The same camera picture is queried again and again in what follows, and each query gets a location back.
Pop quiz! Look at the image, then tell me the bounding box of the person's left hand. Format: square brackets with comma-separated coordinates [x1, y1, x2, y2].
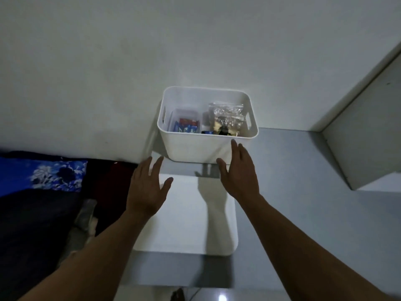
[126, 156, 174, 219]

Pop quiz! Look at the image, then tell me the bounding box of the blue patterned fabric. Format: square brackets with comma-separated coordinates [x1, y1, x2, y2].
[0, 157, 88, 199]

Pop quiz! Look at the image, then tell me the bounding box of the bunch of dark blue packets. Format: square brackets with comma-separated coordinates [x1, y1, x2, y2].
[174, 121, 200, 134]

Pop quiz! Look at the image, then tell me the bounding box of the clear plastic container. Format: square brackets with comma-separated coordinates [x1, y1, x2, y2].
[170, 108, 202, 134]

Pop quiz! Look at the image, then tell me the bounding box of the white plastic storage bin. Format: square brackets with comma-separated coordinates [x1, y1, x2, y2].
[156, 86, 260, 164]

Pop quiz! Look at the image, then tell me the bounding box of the pale grey cloth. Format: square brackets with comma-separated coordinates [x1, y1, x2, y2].
[57, 198, 98, 268]

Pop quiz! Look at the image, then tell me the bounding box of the clear bag of yellow sticks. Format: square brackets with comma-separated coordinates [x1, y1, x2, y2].
[208, 102, 251, 137]

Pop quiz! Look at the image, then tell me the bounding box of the white bin lid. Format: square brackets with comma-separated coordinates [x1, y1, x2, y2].
[133, 173, 239, 257]

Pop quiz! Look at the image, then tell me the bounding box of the person's right hand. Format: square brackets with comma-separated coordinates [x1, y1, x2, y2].
[216, 139, 263, 205]

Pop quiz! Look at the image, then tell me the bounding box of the white wooden shelf unit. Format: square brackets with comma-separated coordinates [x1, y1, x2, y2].
[322, 43, 401, 193]

